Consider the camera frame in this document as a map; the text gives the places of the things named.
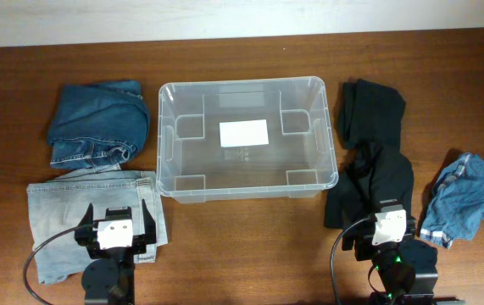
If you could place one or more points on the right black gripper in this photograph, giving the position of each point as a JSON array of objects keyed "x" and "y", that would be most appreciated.
[{"x": 362, "y": 240}]

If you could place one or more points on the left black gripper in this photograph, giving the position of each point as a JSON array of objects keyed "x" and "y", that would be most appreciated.
[{"x": 138, "y": 241}]

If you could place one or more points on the light grey jeans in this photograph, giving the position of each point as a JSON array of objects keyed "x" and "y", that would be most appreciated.
[{"x": 60, "y": 204}]

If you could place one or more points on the black garment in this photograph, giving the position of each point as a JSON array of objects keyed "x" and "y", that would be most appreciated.
[
  {"x": 370, "y": 112},
  {"x": 378, "y": 174}
]

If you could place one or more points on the dark blue jeans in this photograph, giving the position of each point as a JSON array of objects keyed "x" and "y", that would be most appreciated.
[{"x": 98, "y": 124}]

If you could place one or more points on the blue shorts with plaid trim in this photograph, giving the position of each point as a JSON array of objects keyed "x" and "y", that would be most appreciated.
[{"x": 456, "y": 209}]

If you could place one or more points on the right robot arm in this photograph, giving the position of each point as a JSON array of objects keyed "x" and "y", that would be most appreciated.
[{"x": 406, "y": 266}]

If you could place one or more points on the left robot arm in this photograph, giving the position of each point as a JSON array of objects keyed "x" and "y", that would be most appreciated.
[{"x": 110, "y": 281}]

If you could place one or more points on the clear plastic storage bin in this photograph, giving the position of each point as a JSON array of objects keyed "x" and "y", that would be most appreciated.
[{"x": 299, "y": 161}]

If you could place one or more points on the white label in bin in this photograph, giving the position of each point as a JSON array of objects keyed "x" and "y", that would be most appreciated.
[{"x": 244, "y": 133}]

